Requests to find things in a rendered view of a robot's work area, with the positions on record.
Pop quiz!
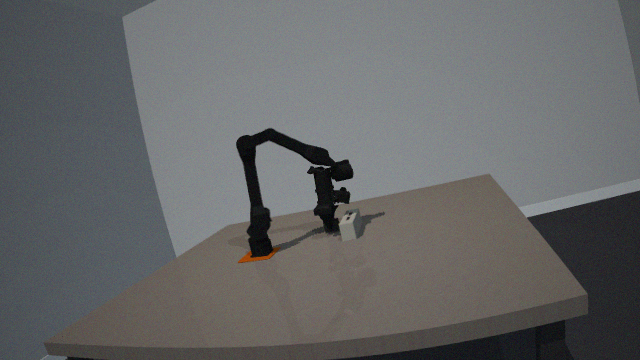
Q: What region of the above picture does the black two-prong plug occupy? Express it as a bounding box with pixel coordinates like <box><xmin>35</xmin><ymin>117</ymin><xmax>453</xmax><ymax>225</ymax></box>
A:
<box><xmin>323</xmin><ymin>218</ymin><xmax>340</xmax><ymax>234</ymax></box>

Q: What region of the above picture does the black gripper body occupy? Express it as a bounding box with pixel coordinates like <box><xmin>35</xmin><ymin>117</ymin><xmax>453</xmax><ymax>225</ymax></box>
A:
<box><xmin>314</xmin><ymin>184</ymin><xmax>334</xmax><ymax>216</ymax></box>

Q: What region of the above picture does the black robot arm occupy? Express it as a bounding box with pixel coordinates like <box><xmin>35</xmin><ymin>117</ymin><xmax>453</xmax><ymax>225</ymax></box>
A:
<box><xmin>236</xmin><ymin>128</ymin><xmax>353</xmax><ymax>258</ymax></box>

